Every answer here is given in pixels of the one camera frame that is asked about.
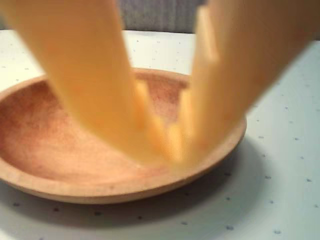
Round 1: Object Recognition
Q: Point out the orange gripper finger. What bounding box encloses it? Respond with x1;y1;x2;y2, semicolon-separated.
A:
169;0;320;164
0;0;181;165

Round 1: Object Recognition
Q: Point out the round wooden bowl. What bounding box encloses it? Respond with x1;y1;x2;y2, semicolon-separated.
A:
0;67;248;205

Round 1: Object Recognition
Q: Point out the white dotted paper mat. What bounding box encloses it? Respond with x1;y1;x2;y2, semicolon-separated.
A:
0;29;320;240

